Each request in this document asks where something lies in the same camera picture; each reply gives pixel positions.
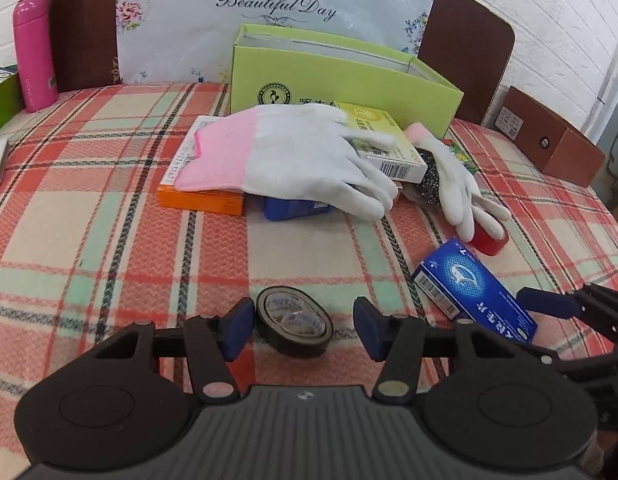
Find steel wool scrubber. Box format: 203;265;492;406
401;142;447;206

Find yellow medicine box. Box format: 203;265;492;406
336;101;429;183

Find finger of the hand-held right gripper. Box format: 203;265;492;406
526;341;618;377
518;282;618;348

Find dark green storage box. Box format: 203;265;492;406
0;67;25;138

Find pink thermos bottle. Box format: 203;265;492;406
13;0;58;113

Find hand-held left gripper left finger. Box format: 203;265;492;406
92;297;256;405

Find small white pink-cuffed glove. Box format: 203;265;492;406
404;122;512;242

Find green printed packet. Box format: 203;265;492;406
441;140;480;173

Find plaid blanket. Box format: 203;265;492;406
0;80;618;480

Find large white pink-cuffed glove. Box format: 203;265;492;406
195;105;405;222

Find orange and white box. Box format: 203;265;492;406
156;115;246;217

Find brown cardboard box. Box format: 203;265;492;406
493;85;607;188

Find blue medicine box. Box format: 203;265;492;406
411;236;538;343

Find dark blue flat box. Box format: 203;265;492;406
261;195;335;222

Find light green cardboard box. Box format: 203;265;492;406
230;23;464;133

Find black tape roll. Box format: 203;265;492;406
255;286;334;358

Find red tape roll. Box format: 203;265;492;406
469;220;510;256

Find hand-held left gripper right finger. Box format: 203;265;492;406
353;296;536;406

